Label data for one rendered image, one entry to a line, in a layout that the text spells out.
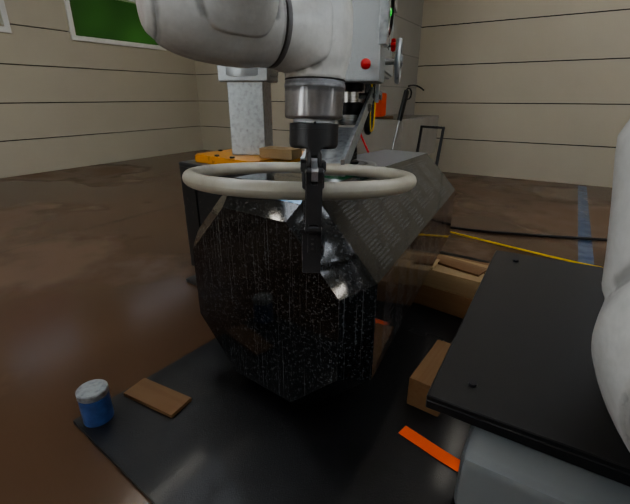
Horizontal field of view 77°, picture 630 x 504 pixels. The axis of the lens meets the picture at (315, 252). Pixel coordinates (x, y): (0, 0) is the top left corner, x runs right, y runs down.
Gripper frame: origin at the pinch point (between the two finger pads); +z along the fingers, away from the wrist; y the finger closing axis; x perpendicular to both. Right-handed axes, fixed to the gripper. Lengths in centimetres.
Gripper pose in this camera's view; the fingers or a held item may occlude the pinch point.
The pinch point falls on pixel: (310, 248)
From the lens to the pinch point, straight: 66.4
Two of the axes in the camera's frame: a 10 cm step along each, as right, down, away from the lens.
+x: -10.0, -0.1, -0.5
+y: -0.5, -3.0, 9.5
